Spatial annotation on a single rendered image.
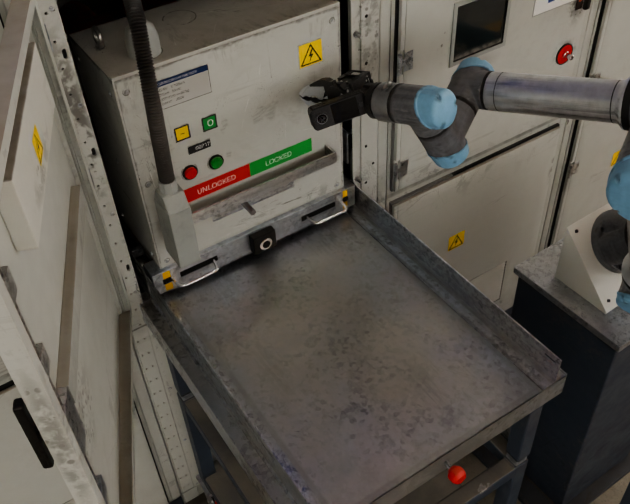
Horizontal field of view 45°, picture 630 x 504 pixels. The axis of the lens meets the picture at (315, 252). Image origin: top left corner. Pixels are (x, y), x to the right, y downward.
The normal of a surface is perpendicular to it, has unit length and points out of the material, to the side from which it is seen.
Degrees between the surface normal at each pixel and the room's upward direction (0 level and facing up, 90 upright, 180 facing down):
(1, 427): 90
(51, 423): 90
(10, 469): 90
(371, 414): 0
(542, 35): 90
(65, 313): 0
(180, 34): 0
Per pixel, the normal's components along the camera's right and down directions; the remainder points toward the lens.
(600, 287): 0.37, -0.13
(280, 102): 0.55, 0.55
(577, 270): -0.82, 0.41
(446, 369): -0.04, -0.73
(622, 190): -0.48, 0.77
